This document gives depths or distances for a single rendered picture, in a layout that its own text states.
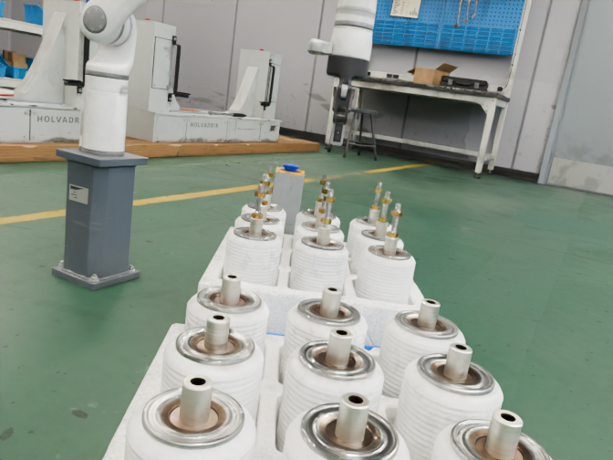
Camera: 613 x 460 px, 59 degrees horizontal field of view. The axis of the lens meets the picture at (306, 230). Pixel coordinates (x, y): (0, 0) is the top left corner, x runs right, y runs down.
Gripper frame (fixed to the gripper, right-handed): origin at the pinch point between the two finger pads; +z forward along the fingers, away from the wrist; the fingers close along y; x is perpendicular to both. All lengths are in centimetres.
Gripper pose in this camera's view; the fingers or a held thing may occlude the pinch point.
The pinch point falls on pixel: (337, 136)
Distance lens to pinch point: 103.2
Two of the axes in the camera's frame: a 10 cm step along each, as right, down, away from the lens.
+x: -9.9, -1.5, 0.2
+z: -1.4, 9.6, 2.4
